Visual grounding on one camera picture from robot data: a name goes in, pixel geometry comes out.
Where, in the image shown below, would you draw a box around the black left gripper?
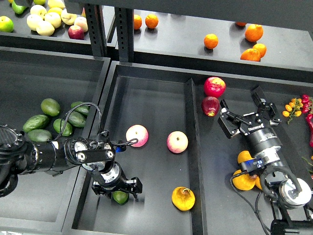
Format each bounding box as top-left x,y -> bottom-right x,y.
91,163 -> 143,199

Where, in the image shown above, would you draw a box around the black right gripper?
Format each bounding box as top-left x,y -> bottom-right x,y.
218,92 -> 281,157

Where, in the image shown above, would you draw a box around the stray green avocado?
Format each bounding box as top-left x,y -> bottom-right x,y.
112,191 -> 129,205

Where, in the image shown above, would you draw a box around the stray yellow pear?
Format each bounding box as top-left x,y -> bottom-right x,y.
171,187 -> 196,211

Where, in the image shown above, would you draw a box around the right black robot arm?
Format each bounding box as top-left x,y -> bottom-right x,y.
218,91 -> 313,235

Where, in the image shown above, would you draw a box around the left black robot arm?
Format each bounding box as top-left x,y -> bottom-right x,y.
0,102 -> 142,198

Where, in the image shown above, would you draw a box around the yellow pear lower left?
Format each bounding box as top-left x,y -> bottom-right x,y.
232,174 -> 257,191

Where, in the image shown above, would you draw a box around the yellow pear lower middle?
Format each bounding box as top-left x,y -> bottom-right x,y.
255,177 -> 262,190

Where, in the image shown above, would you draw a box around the green avocado middle right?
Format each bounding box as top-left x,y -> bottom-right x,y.
68,111 -> 86,128

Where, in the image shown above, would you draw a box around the green avocado top right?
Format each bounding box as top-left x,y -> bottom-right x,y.
71,101 -> 89,117

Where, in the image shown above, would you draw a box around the green avocado centre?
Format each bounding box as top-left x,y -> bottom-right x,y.
53,118 -> 73,137

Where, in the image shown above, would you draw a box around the green avocado bottom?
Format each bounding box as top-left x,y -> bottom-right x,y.
27,129 -> 52,142

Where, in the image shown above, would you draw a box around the green avocado top left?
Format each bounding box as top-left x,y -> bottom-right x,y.
41,98 -> 61,117

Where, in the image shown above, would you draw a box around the pale yellow pear front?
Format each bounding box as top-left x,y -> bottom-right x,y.
36,21 -> 55,36

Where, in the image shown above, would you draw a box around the dark red apple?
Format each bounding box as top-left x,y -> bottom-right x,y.
201,96 -> 220,117

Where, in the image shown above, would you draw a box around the bright red apple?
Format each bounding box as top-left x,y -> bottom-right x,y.
203,77 -> 226,98

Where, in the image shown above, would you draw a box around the orange cherry tomato vine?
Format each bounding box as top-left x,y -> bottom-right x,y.
282,98 -> 303,124

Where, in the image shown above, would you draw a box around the orange front right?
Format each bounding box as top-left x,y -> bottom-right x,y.
240,48 -> 261,62

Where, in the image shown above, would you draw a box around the pink apple left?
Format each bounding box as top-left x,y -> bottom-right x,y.
126,124 -> 149,147

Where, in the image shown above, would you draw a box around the pink apple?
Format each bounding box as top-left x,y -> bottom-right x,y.
126,124 -> 149,147
167,131 -> 188,154

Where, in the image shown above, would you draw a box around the orange right small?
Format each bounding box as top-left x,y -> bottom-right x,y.
253,43 -> 267,58

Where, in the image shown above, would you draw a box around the red chili peppers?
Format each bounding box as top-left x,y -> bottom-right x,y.
302,94 -> 313,147

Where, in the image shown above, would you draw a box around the pink apple right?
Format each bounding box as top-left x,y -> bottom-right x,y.
167,131 -> 188,154

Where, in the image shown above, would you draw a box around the orange centre shelf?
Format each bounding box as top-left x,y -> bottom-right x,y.
204,34 -> 219,49

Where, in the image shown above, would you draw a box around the large orange top right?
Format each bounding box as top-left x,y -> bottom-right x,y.
245,24 -> 264,42

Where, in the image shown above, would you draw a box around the black left tray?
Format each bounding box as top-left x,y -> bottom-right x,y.
0,47 -> 110,232

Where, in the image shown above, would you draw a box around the black tray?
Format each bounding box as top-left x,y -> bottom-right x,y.
0,47 -> 110,232
61,60 -> 313,235

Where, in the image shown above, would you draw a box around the orange under shelf edge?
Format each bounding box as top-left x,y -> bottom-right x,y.
235,22 -> 247,27

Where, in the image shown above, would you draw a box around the black middle tray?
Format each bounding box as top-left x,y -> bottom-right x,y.
61,60 -> 313,235

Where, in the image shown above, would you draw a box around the orange top middle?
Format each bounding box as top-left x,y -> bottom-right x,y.
145,14 -> 159,29

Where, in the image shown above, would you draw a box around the red apple on shelf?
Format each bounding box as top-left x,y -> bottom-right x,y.
68,25 -> 85,40

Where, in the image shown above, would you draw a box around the pink peach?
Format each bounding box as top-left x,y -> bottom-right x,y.
74,16 -> 88,33

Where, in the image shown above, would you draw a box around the orange behind post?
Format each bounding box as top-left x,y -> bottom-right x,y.
134,14 -> 142,30

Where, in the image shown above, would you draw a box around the black right shelf post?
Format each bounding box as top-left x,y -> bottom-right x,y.
114,7 -> 134,63

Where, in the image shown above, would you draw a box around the black shelf post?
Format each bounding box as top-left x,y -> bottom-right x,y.
84,3 -> 107,57
114,7 -> 134,63

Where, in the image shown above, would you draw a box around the black left shelf post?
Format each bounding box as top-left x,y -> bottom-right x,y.
84,3 -> 107,57

